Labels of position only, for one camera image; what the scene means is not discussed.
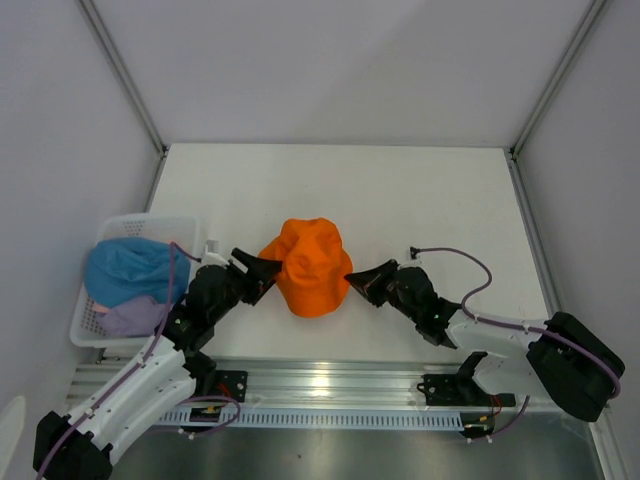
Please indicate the left aluminium frame post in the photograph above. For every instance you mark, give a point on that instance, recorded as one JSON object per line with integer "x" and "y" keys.
{"x": 116, "y": 62}

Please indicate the aluminium mounting rail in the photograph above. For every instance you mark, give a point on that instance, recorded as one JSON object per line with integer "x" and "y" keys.
{"x": 334, "y": 384}

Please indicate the slotted grey cable duct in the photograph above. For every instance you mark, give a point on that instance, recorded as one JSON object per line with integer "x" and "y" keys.
{"x": 409, "y": 420}

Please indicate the white plastic basket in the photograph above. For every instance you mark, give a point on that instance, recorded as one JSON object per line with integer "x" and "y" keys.
{"x": 186, "y": 230}

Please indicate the right aluminium frame post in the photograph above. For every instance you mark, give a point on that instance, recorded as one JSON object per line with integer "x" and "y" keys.
{"x": 586, "y": 27}

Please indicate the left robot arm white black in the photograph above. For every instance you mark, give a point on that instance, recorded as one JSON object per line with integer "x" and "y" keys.
{"x": 169, "y": 370}

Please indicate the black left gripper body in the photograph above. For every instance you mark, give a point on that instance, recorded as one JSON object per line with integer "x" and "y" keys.
{"x": 237, "y": 285}

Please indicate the lavender bucket hat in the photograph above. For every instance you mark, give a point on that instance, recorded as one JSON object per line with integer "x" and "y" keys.
{"x": 137, "y": 317}

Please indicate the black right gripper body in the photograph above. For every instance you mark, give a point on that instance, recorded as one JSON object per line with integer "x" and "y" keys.
{"x": 392, "y": 293}

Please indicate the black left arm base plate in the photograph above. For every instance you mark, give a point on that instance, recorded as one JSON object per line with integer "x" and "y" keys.
{"x": 228, "y": 383}

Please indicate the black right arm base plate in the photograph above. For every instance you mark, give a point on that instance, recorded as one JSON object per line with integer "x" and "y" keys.
{"x": 448, "y": 390}

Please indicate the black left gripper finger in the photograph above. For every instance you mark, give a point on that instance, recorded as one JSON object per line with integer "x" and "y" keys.
{"x": 258, "y": 268}
{"x": 256, "y": 291}

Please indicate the blue bucket hat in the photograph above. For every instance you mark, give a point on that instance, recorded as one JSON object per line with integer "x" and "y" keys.
{"x": 121, "y": 269}

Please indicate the orange bucket hat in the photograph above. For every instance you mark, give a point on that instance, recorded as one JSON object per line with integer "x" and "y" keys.
{"x": 314, "y": 266}

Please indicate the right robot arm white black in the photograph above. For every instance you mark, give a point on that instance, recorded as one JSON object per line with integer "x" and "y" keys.
{"x": 557, "y": 359}

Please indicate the aluminium frame post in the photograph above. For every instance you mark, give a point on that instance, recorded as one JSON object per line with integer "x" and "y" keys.
{"x": 586, "y": 27}
{"x": 116, "y": 62}

